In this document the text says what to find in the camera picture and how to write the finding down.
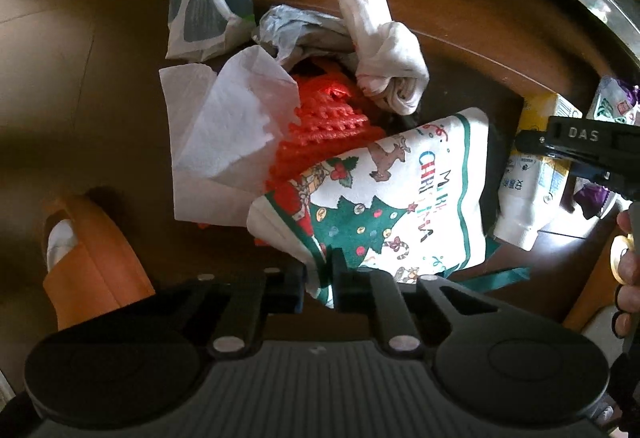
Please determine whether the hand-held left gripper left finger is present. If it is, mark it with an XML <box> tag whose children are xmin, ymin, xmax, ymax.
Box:
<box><xmin>157</xmin><ymin>263</ymin><xmax>307</xmax><ymax>359</ymax></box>

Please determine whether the yellow carton box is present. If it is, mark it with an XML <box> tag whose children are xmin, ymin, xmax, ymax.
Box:
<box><xmin>517</xmin><ymin>93</ymin><xmax>583</xmax><ymax>154</ymax></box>

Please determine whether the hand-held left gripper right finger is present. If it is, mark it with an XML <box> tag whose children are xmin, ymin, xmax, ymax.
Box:
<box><xmin>330</xmin><ymin>248</ymin><xmax>496</xmax><ymax>359</ymax></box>

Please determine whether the yellow white carton pouch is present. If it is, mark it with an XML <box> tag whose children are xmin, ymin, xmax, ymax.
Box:
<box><xmin>492</xmin><ymin>150</ymin><xmax>572</xmax><ymax>250</ymax></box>

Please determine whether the person's foot in white sock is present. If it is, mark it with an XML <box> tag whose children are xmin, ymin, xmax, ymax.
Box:
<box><xmin>45</xmin><ymin>219</ymin><xmax>82</xmax><ymax>280</ymax></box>

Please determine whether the person's right hand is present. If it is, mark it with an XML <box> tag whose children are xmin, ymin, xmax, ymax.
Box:
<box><xmin>614</xmin><ymin>207</ymin><xmax>640</xmax><ymax>339</ymax></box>

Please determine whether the crumpled grey plastic bag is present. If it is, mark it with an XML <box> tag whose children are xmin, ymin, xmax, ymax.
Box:
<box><xmin>252</xmin><ymin>4</ymin><xmax>358</xmax><ymax>69</ymax></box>

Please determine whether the printed festive cloth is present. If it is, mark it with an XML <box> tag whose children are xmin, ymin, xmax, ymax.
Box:
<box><xmin>247</xmin><ymin>108</ymin><xmax>531</xmax><ymax>309</ymax></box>

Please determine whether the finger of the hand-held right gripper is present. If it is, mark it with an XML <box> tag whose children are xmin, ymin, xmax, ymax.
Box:
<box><xmin>514</xmin><ymin>129</ymin><xmax>549</xmax><ymax>154</ymax></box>

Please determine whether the white tissue paper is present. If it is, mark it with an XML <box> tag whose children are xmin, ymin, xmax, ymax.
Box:
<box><xmin>159</xmin><ymin>45</ymin><xmax>301</xmax><ymax>224</ymax></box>

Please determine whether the knotted white plastic bag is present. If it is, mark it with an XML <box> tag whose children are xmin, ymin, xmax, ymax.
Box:
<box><xmin>334</xmin><ymin>0</ymin><xmax>431</xmax><ymax>115</ymax></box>

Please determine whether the red plastic bag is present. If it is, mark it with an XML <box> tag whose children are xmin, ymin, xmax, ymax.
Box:
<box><xmin>255</xmin><ymin>60</ymin><xmax>381</xmax><ymax>246</ymax></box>

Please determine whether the purple and white packet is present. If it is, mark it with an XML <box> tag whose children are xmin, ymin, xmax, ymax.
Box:
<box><xmin>572</xmin><ymin>75</ymin><xmax>640</xmax><ymax>220</ymax></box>

